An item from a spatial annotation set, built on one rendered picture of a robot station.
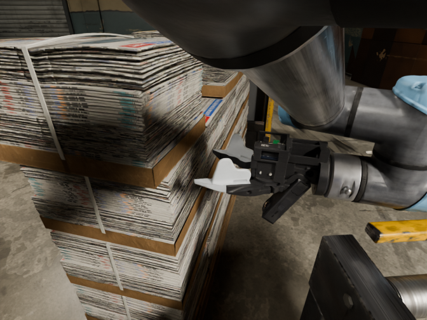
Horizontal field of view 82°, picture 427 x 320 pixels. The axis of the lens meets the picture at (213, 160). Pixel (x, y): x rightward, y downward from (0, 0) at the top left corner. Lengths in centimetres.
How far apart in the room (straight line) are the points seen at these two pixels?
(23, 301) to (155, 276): 90
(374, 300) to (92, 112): 47
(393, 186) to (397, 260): 129
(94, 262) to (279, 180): 59
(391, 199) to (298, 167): 13
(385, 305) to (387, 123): 22
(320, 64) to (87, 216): 61
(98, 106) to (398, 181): 45
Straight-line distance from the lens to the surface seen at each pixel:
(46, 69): 48
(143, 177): 44
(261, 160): 39
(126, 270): 78
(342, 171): 41
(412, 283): 44
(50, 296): 149
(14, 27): 866
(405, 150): 41
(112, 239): 69
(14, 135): 60
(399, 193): 44
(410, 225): 50
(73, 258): 87
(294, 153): 42
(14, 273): 167
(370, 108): 39
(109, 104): 42
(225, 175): 40
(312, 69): 18
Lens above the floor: 109
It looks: 29 degrees down
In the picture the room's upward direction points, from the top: straight up
